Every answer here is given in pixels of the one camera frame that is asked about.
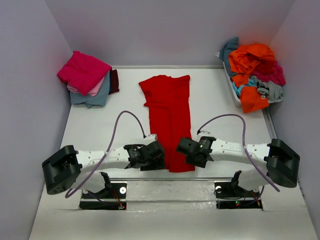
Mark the white laundry basket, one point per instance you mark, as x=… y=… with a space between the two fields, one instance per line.
x=236 y=99

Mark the magenta folded t shirt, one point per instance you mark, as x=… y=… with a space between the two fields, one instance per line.
x=83 y=72

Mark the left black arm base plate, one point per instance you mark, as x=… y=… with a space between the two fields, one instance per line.
x=113 y=200

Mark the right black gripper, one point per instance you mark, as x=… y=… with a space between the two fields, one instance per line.
x=183 y=146

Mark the pink folded t shirt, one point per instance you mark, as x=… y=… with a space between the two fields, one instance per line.
x=93 y=92

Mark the teal-grey t shirt in pile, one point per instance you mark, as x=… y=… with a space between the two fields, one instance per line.
x=230 y=46

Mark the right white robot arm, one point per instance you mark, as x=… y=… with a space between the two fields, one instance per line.
x=274 y=163

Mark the grey-blue folded t shirt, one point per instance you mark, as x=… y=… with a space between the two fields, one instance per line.
x=99 y=99

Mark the grey t shirt in pile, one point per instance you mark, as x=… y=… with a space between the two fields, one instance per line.
x=272 y=91

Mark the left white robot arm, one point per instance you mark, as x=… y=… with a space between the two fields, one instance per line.
x=70 y=169

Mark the red t shirt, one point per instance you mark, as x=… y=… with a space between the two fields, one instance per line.
x=167 y=100

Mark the magenta t shirt in pile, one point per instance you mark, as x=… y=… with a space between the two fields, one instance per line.
x=277 y=76

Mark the orange t shirt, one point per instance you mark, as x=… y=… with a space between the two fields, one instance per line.
x=243 y=61

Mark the light blue t shirt in pile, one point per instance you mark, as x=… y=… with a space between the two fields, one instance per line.
x=238 y=89

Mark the maroon folded t shirt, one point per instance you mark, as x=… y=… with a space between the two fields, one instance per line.
x=114 y=81

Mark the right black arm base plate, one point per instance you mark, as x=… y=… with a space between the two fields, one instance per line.
x=229 y=198

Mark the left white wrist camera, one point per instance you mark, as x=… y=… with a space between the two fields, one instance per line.
x=150 y=138

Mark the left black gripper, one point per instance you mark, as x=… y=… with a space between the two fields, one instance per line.
x=157 y=155

